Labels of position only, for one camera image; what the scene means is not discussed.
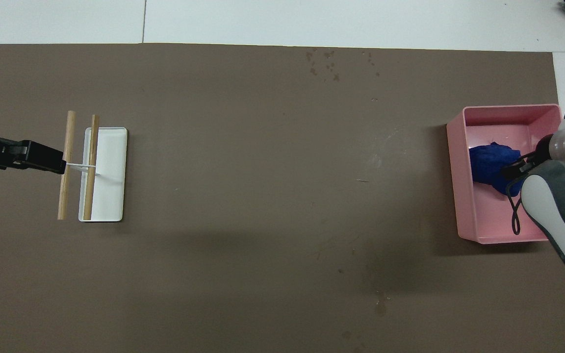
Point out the blue towel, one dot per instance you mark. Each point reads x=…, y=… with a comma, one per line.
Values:
x=491, y=164

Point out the pink plastic bin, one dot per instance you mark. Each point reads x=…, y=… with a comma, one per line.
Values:
x=488, y=220

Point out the brown table mat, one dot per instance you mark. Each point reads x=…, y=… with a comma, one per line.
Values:
x=263, y=196

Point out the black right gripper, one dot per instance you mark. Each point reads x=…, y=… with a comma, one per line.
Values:
x=537, y=153

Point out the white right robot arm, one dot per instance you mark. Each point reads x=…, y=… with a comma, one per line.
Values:
x=557, y=206

